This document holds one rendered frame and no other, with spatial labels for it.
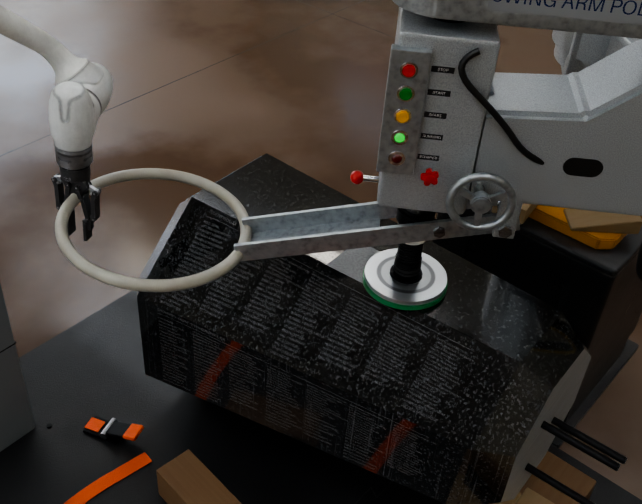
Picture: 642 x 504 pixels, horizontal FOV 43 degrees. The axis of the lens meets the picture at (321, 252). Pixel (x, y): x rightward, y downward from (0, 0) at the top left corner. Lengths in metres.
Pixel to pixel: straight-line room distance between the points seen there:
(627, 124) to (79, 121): 1.23
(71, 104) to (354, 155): 2.32
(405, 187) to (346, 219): 0.30
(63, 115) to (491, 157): 0.99
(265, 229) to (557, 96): 0.80
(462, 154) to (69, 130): 0.92
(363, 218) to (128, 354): 1.26
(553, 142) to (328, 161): 2.39
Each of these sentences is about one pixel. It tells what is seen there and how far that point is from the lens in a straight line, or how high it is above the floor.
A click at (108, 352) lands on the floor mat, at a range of 3.04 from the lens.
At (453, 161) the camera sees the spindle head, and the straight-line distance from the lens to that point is 1.78.
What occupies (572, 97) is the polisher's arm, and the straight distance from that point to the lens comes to 1.83.
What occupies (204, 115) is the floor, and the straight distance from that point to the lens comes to 4.42.
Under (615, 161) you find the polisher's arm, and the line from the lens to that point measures 1.83.
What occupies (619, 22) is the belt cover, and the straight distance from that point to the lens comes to 1.67.
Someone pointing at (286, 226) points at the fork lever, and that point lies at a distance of 2.10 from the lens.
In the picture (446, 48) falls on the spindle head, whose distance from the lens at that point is 1.65.
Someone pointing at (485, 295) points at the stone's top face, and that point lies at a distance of 2.13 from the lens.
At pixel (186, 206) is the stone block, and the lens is 2.38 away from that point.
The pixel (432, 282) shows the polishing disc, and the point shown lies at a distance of 2.09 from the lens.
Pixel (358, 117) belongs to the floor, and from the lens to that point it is 4.46.
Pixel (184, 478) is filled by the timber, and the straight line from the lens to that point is 2.51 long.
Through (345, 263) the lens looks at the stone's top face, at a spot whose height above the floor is 0.80.
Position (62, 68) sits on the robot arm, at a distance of 2.16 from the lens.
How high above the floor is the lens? 2.16
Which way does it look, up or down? 39 degrees down
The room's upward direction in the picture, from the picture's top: 4 degrees clockwise
